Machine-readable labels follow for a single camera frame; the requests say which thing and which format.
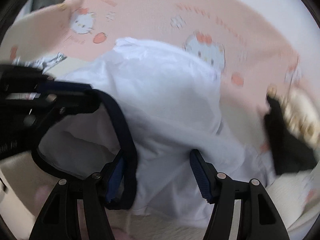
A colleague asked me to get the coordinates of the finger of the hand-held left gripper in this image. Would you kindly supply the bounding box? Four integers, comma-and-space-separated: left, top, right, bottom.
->
50, 90, 104, 117
37, 80, 94, 95

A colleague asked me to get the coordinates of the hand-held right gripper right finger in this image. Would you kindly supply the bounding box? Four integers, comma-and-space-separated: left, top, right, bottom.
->
189, 149, 290, 240

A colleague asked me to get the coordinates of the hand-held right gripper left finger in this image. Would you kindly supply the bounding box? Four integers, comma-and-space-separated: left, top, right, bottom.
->
30, 150, 125, 240

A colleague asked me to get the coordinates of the white t-shirt with navy trim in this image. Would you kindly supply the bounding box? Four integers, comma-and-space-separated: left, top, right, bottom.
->
31, 37, 275, 228

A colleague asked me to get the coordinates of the light blue printed pajama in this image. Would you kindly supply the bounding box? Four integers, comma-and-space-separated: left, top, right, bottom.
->
14, 52, 68, 71

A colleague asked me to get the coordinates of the black folded garment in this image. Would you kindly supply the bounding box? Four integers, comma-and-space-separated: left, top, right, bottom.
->
264, 97, 320, 175

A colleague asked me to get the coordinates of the pink cat printed blanket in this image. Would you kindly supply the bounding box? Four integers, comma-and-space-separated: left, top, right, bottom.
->
0, 0, 320, 240

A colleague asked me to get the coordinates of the cream ruffled folded garment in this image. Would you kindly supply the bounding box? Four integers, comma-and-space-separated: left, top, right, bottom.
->
269, 85, 320, 148

